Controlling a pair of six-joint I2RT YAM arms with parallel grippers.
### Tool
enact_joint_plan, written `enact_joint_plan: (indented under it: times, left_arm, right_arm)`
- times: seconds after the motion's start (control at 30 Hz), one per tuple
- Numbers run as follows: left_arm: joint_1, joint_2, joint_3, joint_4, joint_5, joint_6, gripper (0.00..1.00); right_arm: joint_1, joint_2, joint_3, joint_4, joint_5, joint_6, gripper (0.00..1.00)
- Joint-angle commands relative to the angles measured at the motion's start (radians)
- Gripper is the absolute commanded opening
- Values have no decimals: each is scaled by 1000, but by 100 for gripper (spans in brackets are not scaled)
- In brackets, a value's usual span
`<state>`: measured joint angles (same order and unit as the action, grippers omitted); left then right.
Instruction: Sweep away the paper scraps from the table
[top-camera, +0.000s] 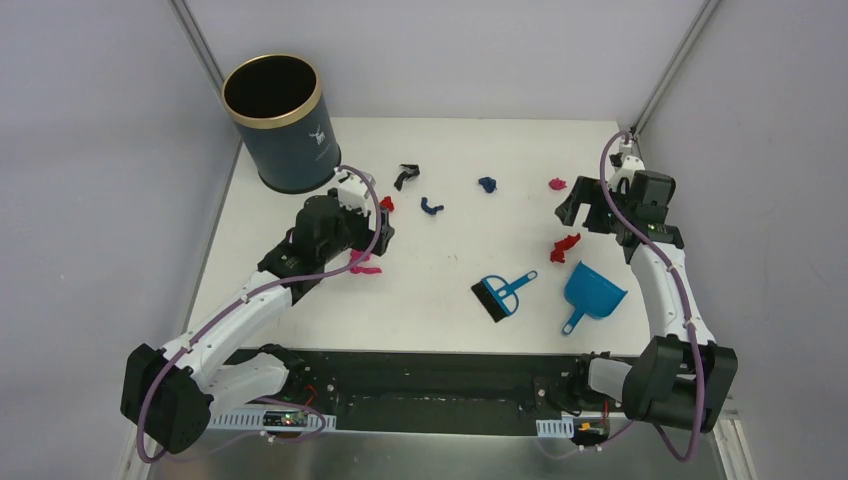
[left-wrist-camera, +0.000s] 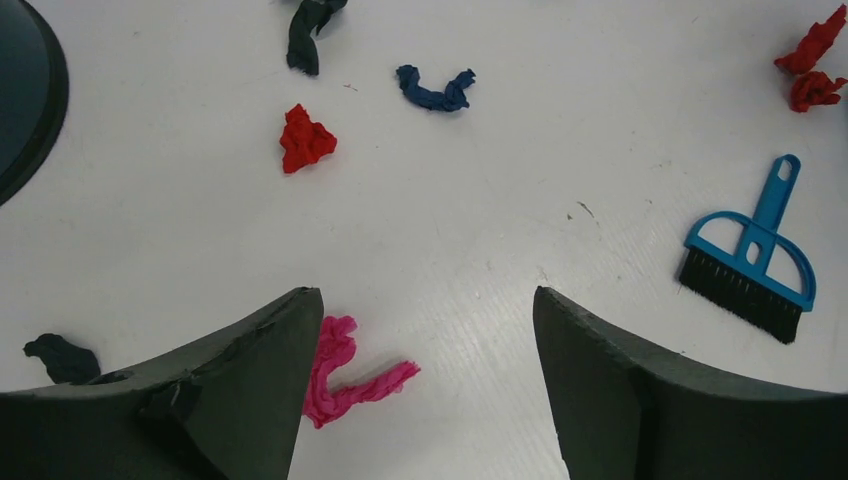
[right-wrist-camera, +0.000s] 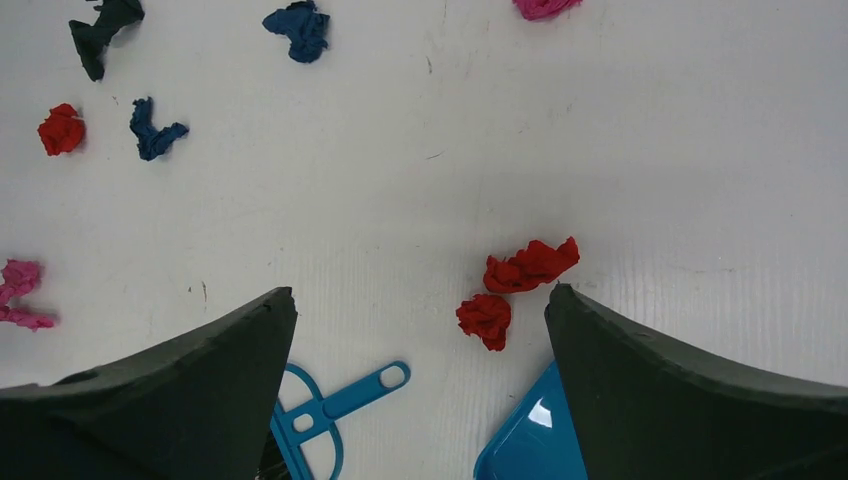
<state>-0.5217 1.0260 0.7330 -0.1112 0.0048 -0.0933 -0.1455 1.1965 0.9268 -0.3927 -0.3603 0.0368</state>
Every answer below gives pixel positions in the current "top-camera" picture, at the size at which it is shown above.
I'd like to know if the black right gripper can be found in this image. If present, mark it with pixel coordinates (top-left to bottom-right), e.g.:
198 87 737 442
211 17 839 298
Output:
555 175 635 234

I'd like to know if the black paper scrap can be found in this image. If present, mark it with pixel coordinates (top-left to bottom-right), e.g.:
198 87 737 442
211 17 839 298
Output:
393 164 420 191

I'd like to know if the blue dustpan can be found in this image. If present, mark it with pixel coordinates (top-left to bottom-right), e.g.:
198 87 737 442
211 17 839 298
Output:
562 262 627 335

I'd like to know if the small red paper scrap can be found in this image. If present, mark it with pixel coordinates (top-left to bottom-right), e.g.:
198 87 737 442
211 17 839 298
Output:
380 196 395 212

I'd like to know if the large red paper scrap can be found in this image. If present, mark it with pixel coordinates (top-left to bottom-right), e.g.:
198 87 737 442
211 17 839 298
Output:
549 233 581 263

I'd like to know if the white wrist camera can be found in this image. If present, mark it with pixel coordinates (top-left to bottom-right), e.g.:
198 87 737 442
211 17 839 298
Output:
331 167 375 216
608 153 645 194

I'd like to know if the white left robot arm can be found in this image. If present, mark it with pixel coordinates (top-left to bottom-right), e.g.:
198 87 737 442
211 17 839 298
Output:
120 189 394 464

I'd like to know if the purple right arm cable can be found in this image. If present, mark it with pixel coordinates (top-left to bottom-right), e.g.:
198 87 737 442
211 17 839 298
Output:
599 130 709 464

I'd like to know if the dark blue gold-rimmed bin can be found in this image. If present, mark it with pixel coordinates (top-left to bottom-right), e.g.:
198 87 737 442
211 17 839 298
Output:
221 54 341 194

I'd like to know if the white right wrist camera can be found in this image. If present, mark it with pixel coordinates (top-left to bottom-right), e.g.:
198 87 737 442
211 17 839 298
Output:
608 153 645 194

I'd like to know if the magenta paper scrap left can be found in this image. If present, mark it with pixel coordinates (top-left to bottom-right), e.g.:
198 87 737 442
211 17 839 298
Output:
349 250 383 275

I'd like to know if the dark blue curved paper scrap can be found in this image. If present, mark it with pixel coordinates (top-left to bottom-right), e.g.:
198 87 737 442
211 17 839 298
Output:
420 197 445 216

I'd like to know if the blue hand brush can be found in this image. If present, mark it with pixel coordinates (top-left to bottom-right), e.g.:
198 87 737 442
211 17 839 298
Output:
470 270 538 323

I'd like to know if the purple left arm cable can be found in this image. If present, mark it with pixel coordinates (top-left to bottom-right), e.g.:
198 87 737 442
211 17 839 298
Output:
135 164 384 465

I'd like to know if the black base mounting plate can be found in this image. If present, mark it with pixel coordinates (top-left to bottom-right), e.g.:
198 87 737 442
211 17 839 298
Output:
225 347 637 439

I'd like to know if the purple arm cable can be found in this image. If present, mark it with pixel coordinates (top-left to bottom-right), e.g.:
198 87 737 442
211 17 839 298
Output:
135 164 384 465
599 130 709 464

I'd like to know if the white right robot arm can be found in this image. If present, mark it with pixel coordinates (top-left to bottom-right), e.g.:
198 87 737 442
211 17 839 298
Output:
555 171 738 433

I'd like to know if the pink paper scrap right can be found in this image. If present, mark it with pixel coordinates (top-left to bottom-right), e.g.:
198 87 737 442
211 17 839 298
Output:
548 177 567 191

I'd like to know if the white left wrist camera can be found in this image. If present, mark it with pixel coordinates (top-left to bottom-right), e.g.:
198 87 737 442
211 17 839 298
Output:
331 167 375 216

